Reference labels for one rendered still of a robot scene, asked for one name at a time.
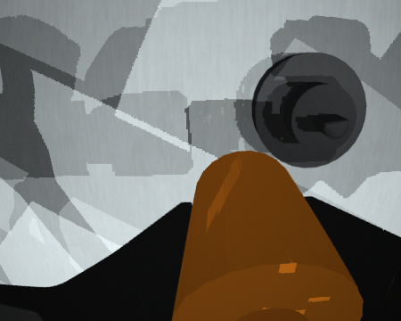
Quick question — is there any dark grey round pedestal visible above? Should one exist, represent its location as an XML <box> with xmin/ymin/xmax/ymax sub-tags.
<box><xmin>251</xmin><ymin>53</ymin><xmax>367</xmax><ymax>169</ymax></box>

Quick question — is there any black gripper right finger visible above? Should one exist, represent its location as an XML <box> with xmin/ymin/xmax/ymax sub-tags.
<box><xmin>304</xmin><ymin>196</ymin><xmax>401</xmax><ymax>321</ymax></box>

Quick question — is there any orange knob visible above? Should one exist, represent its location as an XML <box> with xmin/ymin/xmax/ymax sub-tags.
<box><xmin>172</xmin><ymin>151</ymin><xmax>364</xmax><ymax>321</ymax></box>

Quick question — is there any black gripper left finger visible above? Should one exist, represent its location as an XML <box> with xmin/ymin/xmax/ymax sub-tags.
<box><xmin>0</xmin><ymin>202</ymin><xmax>192</xmax><ymax>321</ymax></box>

